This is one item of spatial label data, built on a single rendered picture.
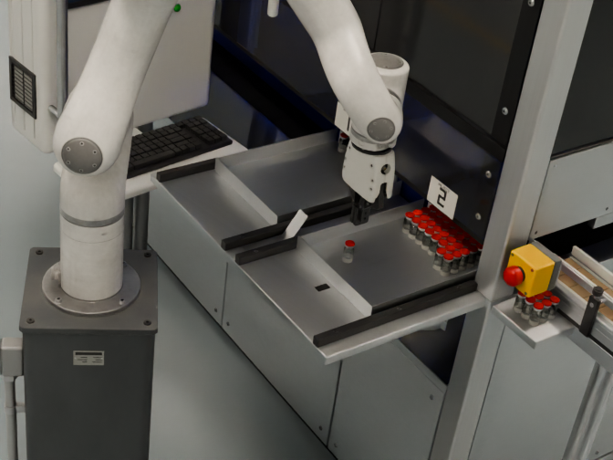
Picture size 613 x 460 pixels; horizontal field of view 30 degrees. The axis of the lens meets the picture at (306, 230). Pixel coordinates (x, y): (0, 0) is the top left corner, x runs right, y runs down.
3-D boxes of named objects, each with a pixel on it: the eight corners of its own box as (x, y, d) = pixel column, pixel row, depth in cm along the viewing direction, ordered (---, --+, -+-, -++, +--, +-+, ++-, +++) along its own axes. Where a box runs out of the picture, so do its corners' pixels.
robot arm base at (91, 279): (38, 316, 216) (36, 236, 206) (46, 256, 232) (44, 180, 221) (140, 318, 219) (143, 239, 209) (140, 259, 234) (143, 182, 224)
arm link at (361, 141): (409, 135, 202) (406, 150, 204) (379, 112, 208) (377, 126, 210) (371, 144, 198) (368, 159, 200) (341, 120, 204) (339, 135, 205)
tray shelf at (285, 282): (322, 137, 284) (323, 130, 283) (512, 296, 239) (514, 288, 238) (150, 180, 259) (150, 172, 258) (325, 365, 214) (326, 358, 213)
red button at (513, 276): (513, 275, 225) (517, 258, 223) (526, 287, 222) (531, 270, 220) (498, 280, 223) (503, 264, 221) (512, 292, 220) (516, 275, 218)
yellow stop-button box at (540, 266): (529, 268, 230) (537, 239, 226) (554, 288, 226) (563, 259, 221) (501, 278, 226) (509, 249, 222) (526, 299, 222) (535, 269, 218)
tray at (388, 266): (420, 211, 258) (423, 198, 256) (497, 275, 241) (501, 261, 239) (296, 249, 240) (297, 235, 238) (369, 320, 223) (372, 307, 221)
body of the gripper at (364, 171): (407, 147, 203) (397, 199, 209) (372, 120, 209) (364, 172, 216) (373, 155, 199) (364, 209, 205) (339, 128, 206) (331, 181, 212)
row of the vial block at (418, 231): (407, 227, 251) (410, 210, 249) (460, 272, 240) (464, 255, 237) (400, 230, 250) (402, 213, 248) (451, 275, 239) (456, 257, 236)
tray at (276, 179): (335, 140, 279) (337, 128, 277) (400, 193, 263) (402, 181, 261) (214, 170, 262) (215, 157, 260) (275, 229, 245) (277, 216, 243)
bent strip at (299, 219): (297, 231, 246) (300, 208, 242) (305, 238, 244) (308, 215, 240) (242, 247, 238) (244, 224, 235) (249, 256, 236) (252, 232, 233)
